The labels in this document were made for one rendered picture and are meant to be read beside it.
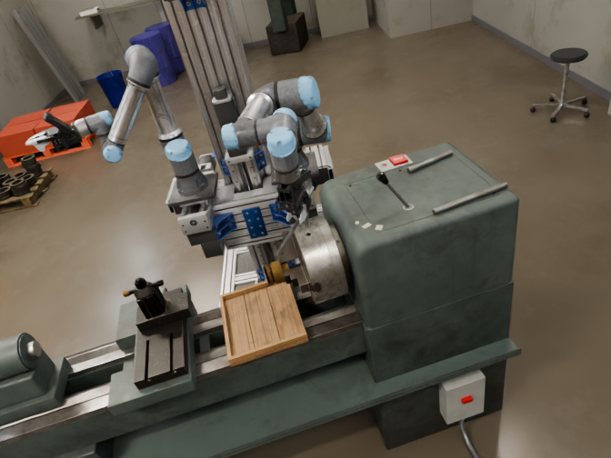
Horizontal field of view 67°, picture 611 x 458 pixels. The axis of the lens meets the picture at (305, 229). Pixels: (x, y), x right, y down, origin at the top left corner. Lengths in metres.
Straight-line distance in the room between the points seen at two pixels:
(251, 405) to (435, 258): 0.98
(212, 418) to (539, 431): 1.50
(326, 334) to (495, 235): 0.70
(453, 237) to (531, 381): 1.27
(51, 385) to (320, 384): 1.03
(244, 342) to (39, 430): 0.78
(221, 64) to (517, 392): 2.12
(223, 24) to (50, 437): 1.75
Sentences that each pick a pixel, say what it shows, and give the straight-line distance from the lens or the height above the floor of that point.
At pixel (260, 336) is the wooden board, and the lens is 1.82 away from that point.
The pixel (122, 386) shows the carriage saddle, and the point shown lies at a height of 0.92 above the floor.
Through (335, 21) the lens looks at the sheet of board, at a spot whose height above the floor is 0.22.
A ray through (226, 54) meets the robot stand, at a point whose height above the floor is 1.69.
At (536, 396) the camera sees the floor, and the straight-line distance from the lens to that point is 2.69.
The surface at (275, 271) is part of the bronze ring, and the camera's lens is 1.71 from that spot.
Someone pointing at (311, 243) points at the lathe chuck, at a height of 1.22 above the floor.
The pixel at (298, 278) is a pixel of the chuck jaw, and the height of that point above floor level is 1.10.
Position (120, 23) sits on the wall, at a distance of 9.83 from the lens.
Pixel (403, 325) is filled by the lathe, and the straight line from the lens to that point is 1.82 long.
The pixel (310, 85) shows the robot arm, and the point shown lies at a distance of 1.70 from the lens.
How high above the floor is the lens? 2.20
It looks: 36 degrees down
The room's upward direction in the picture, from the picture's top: 14 degrees counter-clockwise
